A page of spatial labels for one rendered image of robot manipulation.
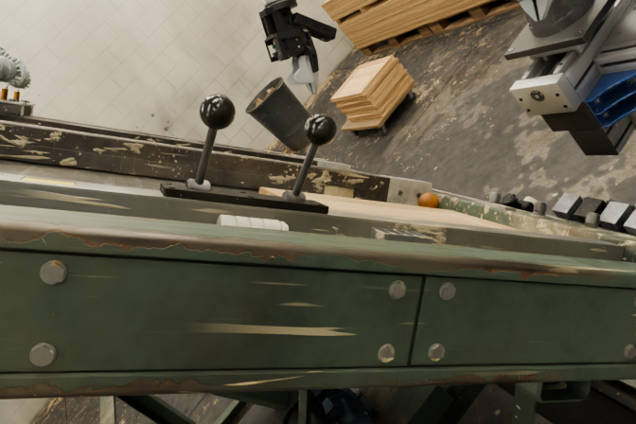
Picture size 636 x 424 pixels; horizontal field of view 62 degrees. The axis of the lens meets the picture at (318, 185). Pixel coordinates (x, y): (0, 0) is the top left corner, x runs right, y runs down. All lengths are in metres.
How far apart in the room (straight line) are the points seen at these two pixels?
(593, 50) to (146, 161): 1.03
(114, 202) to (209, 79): 5.69
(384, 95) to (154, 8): 3.04
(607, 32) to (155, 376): 1.27
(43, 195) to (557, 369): 0.53
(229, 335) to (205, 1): 6.13
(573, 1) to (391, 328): 1.06
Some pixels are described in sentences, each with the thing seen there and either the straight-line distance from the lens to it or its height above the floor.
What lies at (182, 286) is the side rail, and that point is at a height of 1.50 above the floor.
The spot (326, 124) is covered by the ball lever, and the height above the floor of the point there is 1.43.
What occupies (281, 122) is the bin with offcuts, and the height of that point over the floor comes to 0.36.
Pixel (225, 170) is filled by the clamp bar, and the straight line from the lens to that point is 1.19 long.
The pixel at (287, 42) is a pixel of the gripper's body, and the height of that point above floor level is 1.44.
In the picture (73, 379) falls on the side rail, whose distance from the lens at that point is 0.39.
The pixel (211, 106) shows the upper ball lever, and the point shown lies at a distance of 0.57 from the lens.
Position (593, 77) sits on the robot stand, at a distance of 1.40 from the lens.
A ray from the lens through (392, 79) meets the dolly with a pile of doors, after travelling 4.28.
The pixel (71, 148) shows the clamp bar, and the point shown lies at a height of 1.60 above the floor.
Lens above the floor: 1.61
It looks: 21 degrees down
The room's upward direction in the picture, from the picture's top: 45 degrees counter-clockwise
